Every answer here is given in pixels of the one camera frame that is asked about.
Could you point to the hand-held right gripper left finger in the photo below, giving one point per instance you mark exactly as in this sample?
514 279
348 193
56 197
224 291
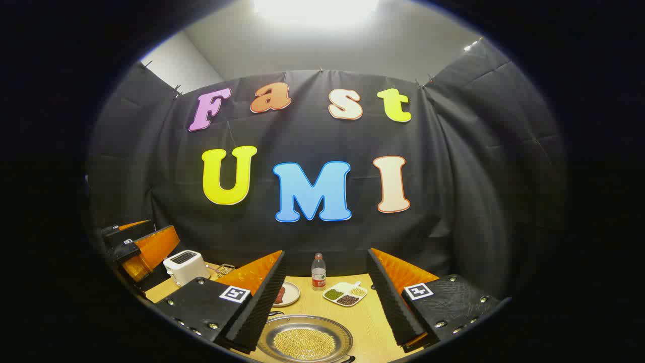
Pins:
252 307

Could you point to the clear plastic water bottle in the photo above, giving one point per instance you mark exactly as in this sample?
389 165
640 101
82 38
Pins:
318 275

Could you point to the small ceiling light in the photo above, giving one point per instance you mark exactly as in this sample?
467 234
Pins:
471 45

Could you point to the pile of green mung beans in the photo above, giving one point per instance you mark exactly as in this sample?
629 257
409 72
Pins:
333 294

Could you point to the large ceiling light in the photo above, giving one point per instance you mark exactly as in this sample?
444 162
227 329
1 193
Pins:
315 10

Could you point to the small pile of yellow beans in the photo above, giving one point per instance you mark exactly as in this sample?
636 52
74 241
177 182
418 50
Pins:
358 292

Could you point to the white divided dish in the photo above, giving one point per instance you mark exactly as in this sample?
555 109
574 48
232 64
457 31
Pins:
333 287

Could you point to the pile of dark red beans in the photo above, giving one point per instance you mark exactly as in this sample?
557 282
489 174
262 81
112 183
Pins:
347 300

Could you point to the white toaster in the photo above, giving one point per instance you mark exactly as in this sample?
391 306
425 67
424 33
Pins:
184 267

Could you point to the brown meat piece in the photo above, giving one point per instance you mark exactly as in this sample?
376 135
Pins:
279 296

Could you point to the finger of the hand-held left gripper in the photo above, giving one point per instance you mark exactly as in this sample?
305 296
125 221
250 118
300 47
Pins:
128 229
156 247

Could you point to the black backdrop cloth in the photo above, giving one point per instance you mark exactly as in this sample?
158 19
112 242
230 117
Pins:
453 176

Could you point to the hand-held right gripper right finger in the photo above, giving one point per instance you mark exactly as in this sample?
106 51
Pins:
390 307

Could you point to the round white plate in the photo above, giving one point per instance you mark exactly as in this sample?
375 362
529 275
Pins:
292 295

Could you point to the large pile of yellow soybeans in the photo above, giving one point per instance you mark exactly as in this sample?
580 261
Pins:
305 344

